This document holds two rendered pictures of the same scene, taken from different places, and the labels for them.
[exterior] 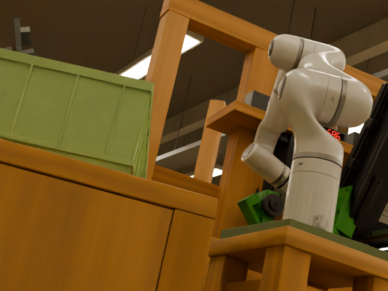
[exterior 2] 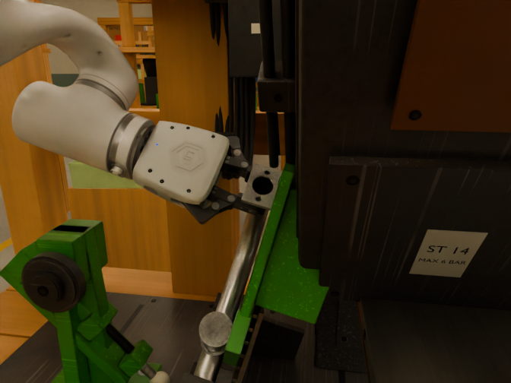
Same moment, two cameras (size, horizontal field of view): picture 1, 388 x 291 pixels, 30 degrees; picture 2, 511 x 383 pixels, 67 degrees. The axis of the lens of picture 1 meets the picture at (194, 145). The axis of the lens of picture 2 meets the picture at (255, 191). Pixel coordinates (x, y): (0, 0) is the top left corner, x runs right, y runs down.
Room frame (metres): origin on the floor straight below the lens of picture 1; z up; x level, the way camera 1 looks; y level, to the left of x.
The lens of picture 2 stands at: (1.98, -0.70, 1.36)
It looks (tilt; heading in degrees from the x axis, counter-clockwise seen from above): 18 degrees down; 30
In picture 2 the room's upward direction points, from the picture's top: straight up
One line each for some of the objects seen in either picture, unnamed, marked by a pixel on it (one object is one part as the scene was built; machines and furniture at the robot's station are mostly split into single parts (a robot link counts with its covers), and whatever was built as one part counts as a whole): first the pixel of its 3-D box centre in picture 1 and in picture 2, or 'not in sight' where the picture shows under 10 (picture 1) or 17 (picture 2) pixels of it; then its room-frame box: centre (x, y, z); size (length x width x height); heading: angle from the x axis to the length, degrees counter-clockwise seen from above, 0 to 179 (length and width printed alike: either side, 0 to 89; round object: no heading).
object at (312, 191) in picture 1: (310, 202); not in sight; (1.64, -0.30, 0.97); 0.19 x 0.19 x 0.18
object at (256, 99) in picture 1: (264, 107); not in sight; (2.55, -0.23, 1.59); 0.15 x 0.07 x 0.07; 110
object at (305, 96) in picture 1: (311, 117); not in sight; (1.63, -0.27, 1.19); 0.19 x 0.12 x 0.24; 95
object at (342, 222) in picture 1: (339, 217); (293, 244); (2.36, -0.54, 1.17); 0.13 x 0.12 x 0.20; 110
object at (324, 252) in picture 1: (301, 261); not in sight; (1.65, -0.30, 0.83); 0.32 x 0.32 x 0.04; 25
